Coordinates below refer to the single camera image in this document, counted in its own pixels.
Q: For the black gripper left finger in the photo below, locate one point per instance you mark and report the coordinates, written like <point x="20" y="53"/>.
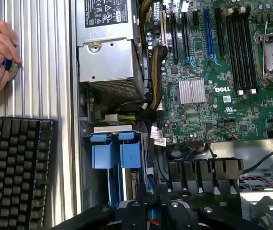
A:
<point x="131" y="215"/>

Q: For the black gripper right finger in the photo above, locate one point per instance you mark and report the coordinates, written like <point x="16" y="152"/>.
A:
<point x="179" y="215"/>

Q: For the black RAM slot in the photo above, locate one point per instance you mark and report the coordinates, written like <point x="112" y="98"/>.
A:
<point x="244" y="52"/>
<point x="231" y="52"/>
<point x="250" y="52"/>
<point x="237" y="52"/>

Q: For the long black expansion slot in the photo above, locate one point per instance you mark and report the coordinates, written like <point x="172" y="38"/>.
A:
<point x="220" y="33"/>
<point x="185" y="36"/>
<point x="175" y="36"/>

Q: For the blue expansion slot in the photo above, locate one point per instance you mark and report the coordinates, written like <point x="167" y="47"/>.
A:
<point x="208" y="33"/>

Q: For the short black expansion slot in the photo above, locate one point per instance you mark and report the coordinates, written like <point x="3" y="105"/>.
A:
<point x="195" y="18"/>

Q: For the black plastic fan shroud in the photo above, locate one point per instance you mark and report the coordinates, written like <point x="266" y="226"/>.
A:
<point x="205" y="170"/>

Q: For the grey open PC case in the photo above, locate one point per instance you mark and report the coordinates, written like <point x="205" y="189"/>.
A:
<point x="225" y="148"/>

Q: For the white power plug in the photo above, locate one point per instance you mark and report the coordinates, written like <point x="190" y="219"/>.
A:
<point x="110" y="118"/>

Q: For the green Dell motherboard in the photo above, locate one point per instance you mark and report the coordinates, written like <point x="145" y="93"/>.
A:
<point x="222" y="107"/>

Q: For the black computer keyboard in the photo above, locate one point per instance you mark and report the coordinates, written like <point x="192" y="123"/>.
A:
<point x="18" y="172"/>

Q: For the silver chipset heatsink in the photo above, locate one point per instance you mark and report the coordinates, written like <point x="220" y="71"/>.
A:
<point x="192" y="91"/>

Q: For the silver power supply unit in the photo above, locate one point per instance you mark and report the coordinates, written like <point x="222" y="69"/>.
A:
<point x="107" y="60"/>

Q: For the white edge connector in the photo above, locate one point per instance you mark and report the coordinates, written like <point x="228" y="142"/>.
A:
<point x="164" y="28"/>

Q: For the metal socket locking lever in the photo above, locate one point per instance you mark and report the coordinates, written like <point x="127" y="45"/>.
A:
<point x="264" y="48"/>

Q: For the blue disk caddy bracket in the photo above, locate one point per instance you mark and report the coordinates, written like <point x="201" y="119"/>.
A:
<point x="130" y="153"/>
<point x="102" y="153"/>

